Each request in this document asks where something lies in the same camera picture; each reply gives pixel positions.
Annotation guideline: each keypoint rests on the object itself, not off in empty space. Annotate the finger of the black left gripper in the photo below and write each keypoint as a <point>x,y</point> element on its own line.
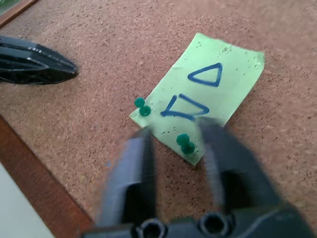
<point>29,50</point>
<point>32,73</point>

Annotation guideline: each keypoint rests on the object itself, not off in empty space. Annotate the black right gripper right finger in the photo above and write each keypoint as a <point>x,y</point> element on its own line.
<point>235,168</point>

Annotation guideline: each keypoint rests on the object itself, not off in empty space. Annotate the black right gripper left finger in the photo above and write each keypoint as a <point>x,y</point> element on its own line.
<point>135,178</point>

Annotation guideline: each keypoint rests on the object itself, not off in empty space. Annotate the green note with blue triangles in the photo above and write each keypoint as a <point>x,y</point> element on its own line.
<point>210,99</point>

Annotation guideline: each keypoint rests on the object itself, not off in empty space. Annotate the green pushpin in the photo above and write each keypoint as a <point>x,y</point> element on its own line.
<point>143,108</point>
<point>185,143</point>

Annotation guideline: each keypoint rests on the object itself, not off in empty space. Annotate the cork board with wooden frame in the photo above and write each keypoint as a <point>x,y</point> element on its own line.
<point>104,44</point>

